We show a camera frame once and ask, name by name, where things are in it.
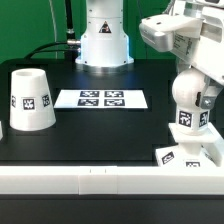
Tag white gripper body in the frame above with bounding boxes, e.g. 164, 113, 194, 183
170, 0, 224, 86

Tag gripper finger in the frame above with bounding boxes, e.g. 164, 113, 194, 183
176, 58, 191, 74
195, 76, 222, 109

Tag white lamp bulb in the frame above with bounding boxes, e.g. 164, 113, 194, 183
172, 68, 209, 135

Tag white lamp base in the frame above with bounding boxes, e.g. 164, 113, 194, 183
155, 123, 217, 168

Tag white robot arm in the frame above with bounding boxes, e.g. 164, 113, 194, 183
76, 0, 224, 109

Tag white lamp shade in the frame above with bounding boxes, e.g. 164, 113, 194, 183
10, 68, 56, 131

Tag white marker sheet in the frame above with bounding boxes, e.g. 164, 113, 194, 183
54, 90, 148, 109

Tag white block at left edge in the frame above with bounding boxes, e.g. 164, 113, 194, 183
0, 121, 3, 141

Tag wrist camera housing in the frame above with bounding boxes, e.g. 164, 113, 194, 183
139, 14, 202, 52

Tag white right fence rail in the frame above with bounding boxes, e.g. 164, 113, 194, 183
207, 123, 224, 167

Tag white fence rail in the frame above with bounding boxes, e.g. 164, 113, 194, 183
207, 123, 224, 167
0, 166, 224, 195

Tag black cable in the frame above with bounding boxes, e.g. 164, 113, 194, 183
24, 0, 82, 60

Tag white front fence rail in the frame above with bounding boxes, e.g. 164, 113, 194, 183
0, 166, 224, 195

